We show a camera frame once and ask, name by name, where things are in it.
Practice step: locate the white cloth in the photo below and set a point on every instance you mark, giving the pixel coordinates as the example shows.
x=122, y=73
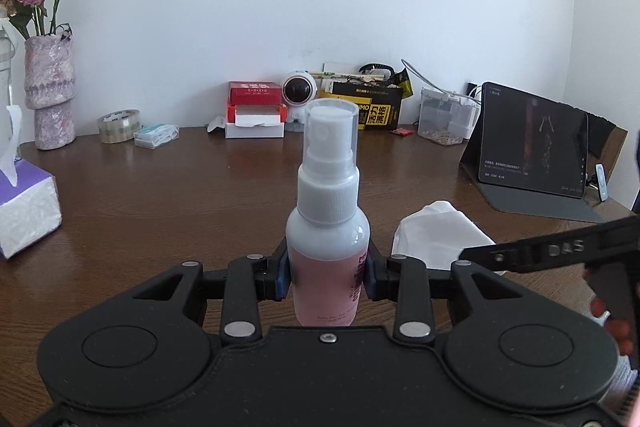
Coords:
x=437, y=234

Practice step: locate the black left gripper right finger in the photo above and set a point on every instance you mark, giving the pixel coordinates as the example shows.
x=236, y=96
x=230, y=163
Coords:
x=500, y=341

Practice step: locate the black yellow cardboard box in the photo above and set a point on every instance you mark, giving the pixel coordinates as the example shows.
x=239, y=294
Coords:
x=379, y=107

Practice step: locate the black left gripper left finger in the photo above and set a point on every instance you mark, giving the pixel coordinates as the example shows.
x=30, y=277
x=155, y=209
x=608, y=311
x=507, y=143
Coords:
x=146, y=345

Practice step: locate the purple white tissue box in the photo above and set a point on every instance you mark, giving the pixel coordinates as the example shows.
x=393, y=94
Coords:
x=30, y=209

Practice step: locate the clear plastic container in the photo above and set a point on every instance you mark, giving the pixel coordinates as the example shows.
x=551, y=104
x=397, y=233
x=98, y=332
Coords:
x=445, y=118

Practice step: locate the black tablet with cover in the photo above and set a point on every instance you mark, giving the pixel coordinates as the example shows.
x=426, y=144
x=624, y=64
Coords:
x=528, y=155

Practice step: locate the pink speckled ceramic vase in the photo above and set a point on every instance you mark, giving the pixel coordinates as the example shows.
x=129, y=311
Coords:
x=50, y=87

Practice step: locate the red white cardboard box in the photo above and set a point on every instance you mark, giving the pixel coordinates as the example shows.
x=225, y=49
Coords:
x=255, y=110

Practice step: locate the white pink spray bottle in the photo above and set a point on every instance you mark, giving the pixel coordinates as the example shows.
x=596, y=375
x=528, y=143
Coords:
x=327, y=234

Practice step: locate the small clear plastic box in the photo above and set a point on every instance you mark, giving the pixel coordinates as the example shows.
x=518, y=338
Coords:
x=153, y=137

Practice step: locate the person's right hand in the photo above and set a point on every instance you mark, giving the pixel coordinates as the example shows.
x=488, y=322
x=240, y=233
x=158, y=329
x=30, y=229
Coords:
x=618, y=328

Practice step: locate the white round security camera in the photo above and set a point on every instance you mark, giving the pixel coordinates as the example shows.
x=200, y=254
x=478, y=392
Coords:
x=298, y=90

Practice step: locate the clear packing tape roll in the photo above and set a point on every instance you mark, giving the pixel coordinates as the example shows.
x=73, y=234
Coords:
x=119, y=126

